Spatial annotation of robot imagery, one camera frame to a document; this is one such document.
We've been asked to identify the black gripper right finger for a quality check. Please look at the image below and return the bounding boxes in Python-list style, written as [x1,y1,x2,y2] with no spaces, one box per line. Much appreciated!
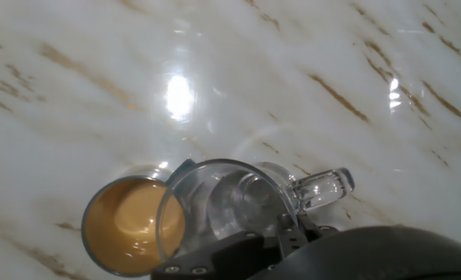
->
[298,213,340,244]

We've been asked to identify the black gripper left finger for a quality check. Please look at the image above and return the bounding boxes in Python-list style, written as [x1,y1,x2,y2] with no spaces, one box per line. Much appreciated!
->
[151,213,305,280]

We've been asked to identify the clear glass mug with water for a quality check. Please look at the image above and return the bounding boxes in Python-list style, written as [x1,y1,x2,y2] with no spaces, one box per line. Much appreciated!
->
[155,158,355,265]

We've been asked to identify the orange cup with blue band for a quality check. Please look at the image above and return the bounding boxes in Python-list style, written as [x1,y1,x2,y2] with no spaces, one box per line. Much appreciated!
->
[80,157,197,278]

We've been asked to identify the white marble pattern board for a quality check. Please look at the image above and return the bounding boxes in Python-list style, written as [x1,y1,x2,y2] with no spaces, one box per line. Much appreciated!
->
[0,0,461,280]

